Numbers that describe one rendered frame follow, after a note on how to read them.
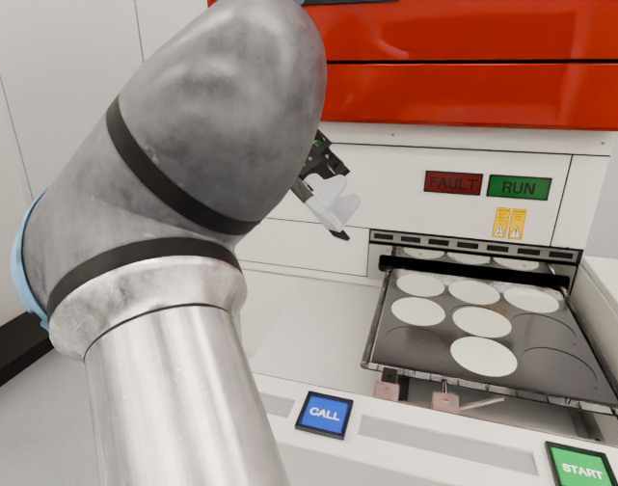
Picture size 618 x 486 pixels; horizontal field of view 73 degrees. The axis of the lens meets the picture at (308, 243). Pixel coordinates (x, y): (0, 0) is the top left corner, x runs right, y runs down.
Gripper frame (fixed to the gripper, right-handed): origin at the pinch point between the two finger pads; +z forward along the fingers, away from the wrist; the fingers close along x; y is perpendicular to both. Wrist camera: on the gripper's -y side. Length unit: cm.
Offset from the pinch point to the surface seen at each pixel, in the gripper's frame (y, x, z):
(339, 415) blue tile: -12.8, 4.6, 16.6
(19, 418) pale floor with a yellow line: -151, 73, -80
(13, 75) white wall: -106, 58, -315
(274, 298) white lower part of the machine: -26, 52, -31
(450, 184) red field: 24.8, 38.0, -15.8
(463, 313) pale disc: 7.9, 38.5, 7.0
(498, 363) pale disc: 6.1, 30.4, 18.5
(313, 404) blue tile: -14.8, 4.2, 13.9
